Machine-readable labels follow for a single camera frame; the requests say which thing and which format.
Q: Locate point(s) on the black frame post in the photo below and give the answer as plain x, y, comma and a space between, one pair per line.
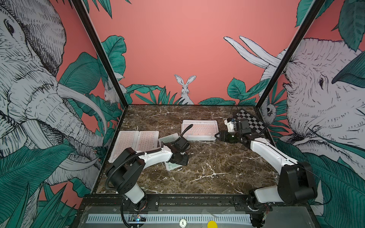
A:
303, 28
87, 23

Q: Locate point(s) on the checkerboard calibration plate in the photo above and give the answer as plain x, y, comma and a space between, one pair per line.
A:
255, 124

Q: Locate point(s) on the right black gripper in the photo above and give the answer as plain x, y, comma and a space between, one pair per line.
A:
224, 136

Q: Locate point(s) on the black frame post right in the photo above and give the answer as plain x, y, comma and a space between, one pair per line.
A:
303, 28

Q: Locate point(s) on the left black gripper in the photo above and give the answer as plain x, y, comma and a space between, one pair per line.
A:
186, 160

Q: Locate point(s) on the pink keyboard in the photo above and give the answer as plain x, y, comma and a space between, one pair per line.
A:
199, 138
147, 140
200, 128
125, 139

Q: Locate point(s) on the yellow round button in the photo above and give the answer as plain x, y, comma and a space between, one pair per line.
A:
212, 224

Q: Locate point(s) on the black frame post left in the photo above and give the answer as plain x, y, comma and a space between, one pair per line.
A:
87, 23

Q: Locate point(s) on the black mounting rail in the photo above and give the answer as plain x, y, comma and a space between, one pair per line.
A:
154, 202

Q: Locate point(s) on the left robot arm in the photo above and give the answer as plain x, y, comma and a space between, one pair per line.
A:
125, 171

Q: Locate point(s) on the white vented strip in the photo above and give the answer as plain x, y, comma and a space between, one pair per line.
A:
242, 219

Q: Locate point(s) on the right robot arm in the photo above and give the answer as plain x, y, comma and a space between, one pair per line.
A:
296, 179

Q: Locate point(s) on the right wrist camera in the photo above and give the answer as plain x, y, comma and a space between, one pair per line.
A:
230, 125

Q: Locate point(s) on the green keyboard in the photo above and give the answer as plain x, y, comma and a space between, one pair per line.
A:
169, 139

